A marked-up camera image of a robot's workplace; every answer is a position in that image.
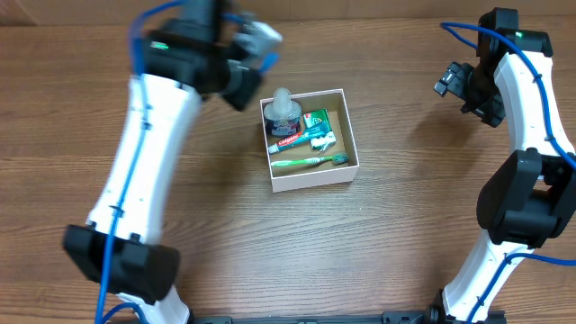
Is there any white cardboard box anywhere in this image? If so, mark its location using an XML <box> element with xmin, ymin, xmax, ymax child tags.
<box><xmin>260</xmin><ymin>89</ymin><xmax>359</xmax><ymax>193</ymax></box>

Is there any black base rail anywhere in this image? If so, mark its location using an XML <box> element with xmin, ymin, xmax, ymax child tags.
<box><xmin>188</xmin><ymin>310</ymin><xmax>509</xmax><ymax>324</ymax></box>

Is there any green soap bar package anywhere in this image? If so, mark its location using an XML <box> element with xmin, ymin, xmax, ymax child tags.
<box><xmin>303</xmin><ymin>108</ymin><xmax>337</xmax><ymax>152</ymax></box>

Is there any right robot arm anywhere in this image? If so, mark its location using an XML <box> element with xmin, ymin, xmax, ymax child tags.
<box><xmin>412</xmin><ymin>7</ymin><xmax>575</xmax><ymax>323</ymax></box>

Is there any teal toothpaste tube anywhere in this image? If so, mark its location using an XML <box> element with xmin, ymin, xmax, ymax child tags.
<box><xmin>267</xmin><ymin>122</ymin><xmax>329</xmax><ymax>154</ymax></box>

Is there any dark blue soap pump bottle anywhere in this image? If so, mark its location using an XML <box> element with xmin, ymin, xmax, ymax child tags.
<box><xmin>263</xmin><ymin>87</ymin><xmax>302</xmax><ymax>138</ymax></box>

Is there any blue disposable razor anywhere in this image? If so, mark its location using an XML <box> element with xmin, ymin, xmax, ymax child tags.
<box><xmin>258</xmin><ymin>52</ymin><xmax>280</xmax><ymax>75</ymax></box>

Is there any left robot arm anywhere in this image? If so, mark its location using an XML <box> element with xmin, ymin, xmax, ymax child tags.
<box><xmin>63</xmin><ymin>0</ymin><xmax>283</xmax><ymax>323</ymax></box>

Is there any green toothbrush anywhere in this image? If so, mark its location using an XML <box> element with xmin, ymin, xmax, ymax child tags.
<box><xmin>270</xmin><ymin>153</ymin><xmax>348</xmax><ymax>167</ymax></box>

